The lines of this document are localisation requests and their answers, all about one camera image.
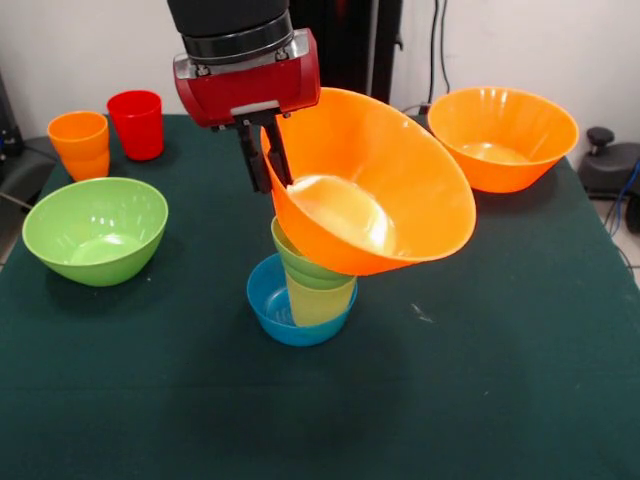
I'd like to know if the blue cable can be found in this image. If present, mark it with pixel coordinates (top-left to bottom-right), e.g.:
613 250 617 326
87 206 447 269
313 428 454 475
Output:
603 158 640 237

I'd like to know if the black wall cable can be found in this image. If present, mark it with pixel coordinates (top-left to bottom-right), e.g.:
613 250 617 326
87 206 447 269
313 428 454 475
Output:
432 0 451 96

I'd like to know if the large orange bowl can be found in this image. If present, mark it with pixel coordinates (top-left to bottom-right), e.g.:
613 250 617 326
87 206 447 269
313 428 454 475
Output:
427 86 581 195
259 86 478 277

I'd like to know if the dark equipment rack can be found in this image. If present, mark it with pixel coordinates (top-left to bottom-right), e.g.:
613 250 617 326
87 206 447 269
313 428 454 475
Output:
0 69 25 171

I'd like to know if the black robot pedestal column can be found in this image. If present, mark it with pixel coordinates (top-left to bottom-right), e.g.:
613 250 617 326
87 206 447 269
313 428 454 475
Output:
288 0 404 106

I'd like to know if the black pedestal foot with knob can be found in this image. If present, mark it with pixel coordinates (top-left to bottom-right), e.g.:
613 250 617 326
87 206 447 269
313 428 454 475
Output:
579 126 640 199

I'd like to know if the small green bowl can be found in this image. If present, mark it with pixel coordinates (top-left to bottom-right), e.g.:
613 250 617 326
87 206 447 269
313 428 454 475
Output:
270 215 359 291

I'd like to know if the dark green table cloth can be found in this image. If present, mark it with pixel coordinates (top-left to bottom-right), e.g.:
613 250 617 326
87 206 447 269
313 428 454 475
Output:
0 113 640 480

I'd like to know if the large green bowl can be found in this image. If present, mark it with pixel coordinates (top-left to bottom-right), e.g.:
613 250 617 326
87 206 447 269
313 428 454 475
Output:
21 176 170 288

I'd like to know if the yellow cup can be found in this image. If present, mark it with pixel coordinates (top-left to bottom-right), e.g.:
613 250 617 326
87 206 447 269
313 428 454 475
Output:
285 277 359 329

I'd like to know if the orange cup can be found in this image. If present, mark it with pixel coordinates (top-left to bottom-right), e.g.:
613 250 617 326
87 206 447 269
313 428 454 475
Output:
46 110 111 182

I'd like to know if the blue bowl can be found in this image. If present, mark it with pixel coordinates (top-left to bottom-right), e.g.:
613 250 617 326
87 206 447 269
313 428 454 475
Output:
245 252 360 348

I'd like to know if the red cup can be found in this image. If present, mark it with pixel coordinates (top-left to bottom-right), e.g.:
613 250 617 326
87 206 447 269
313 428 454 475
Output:
106 89 164 162

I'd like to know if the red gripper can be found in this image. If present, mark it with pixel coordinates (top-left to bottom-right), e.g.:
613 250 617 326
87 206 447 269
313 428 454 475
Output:
172 28 322 195

